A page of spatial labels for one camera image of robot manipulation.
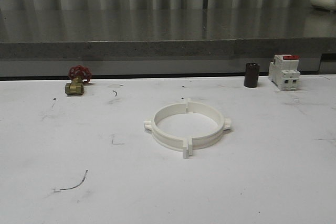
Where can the dark brown cylindrical capacitor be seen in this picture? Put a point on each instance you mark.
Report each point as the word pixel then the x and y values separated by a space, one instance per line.
pixel 251 75

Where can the white circuit breaker red switch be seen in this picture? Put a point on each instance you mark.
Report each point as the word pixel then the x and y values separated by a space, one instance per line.
pixel 283 72

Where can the grey stone counter slab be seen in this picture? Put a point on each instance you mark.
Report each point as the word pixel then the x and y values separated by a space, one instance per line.
pixel 168 34

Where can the brass valve with red handle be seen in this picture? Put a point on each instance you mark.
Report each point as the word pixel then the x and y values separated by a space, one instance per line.
pixel 79 76

